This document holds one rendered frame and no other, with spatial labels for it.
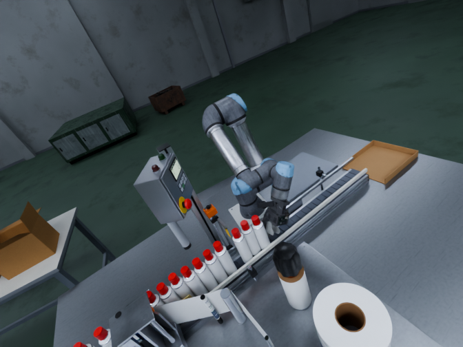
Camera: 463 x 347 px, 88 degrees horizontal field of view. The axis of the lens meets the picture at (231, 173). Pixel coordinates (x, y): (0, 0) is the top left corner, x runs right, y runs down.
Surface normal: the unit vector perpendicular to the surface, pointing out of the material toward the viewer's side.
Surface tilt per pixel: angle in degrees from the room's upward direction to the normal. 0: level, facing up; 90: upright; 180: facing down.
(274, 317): 0
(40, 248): 90
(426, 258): 0
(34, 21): 90
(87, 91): 90
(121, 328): 0
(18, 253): 90
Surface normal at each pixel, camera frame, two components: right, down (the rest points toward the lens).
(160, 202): -0.05, 0.58
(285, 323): -0.32, -0.78
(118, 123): 0.35, 0.43
